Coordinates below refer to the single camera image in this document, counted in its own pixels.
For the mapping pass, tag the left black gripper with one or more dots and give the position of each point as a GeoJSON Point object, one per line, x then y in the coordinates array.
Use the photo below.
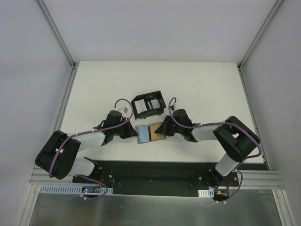
{"type": "Point", "coordinates": [126, 129]}

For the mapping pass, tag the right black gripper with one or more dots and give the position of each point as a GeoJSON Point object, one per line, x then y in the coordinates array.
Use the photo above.
{"type": "Point", "coordinates": [170, 126]}

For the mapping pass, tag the black plastic card tray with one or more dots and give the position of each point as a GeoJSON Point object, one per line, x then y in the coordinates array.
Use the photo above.
{"type": "Point", "coordinates": [155, 104]}

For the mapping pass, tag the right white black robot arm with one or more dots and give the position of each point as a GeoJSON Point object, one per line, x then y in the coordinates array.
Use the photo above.
{"type": "Point", "coordinates": [237, 140]}

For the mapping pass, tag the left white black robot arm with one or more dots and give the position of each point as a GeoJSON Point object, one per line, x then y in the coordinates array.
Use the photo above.
{"type": "Point", "coordinates": [59, 158]}

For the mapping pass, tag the white card stack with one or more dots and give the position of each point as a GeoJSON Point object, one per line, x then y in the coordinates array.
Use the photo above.
{"type": "Point", "coordinates": [140, 106]}

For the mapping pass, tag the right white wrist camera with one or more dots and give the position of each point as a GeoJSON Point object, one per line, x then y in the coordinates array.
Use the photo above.
{"type": "Point", "coordinates": [173, 108]}

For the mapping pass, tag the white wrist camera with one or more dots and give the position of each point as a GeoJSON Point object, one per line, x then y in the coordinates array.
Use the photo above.
{"type": "Point", "coordinates": [173, 108]}
{"type": "Point", "coordinates": [123, 110]}

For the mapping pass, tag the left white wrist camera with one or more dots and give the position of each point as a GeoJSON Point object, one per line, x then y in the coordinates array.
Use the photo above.
{"type": "Point", "coordinates": [123, 110]}

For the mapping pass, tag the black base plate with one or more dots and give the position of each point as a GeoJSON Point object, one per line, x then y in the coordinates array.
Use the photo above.
{"type": "Point", "coordinates": [181, 189]}

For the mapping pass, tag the left table edge rail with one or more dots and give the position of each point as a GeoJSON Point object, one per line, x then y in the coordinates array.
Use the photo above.
{"type": "Point", "coordinates": [64, 101]}

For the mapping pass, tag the table edge rail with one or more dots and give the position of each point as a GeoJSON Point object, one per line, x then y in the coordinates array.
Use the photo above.
{"type": "Point", "coordinates": [64, 101]}
{"type": "Point", "coordinates": [255, 124]}

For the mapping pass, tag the right white cable duct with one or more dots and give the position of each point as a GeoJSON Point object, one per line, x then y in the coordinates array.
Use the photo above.
{"type": "Point", "coordinates": [206, 193]}

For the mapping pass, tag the white cable duct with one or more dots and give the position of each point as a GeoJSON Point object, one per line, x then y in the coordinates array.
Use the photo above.
{"type": "Point", "coordinates": [206, 193]}
{"type": "Point", "coordinates": [66, 189]}

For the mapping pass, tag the front aluminium rail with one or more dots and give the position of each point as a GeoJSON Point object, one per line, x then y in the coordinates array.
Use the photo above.
{"type": "Point", "coordinates": [252, 176]}

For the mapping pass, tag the right table edge rail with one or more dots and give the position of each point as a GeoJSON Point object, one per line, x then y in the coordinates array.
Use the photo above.
{"type": "Point", "coordinates": [255, 124]}

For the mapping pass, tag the left white cable duct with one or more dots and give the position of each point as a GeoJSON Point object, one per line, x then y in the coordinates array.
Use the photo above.
{"type": "Point", "coordinates": [66, 189]}

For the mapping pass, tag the left aluminium frame post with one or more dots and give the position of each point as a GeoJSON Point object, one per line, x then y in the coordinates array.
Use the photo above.
{"type": "Point", "coordinates": [56, 33]}

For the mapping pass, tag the aluminium frame post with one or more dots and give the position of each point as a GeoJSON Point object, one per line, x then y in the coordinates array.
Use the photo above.
{"type": "Point", "coordinates": [260, 33]}
{"type": "Point", "coordinates": [56, 33]}

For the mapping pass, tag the right aluminium frame post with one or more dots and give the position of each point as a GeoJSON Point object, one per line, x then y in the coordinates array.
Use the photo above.
{"type": "Point", "coordinates": [260, 33]}

